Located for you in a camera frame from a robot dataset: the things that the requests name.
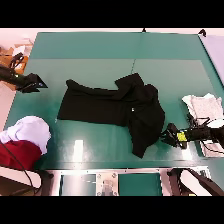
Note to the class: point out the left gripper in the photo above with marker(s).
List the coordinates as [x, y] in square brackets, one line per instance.
[31, 83]

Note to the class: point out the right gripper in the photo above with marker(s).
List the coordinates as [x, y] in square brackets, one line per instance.
[190, 135]

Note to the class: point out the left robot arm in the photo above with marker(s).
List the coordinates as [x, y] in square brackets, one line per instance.
[8, 76]

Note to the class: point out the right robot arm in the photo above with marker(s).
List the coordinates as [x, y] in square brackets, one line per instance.
[214, 134]

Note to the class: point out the white folded garment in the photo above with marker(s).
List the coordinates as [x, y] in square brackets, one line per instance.
[206, 107]

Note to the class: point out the red garment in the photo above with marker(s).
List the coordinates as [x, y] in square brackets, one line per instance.
[17, 154]

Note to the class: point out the black T-shirt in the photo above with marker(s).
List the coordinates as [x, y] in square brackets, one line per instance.
[100, 106]

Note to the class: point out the silver frame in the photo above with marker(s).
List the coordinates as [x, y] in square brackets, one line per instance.
[106, 181]

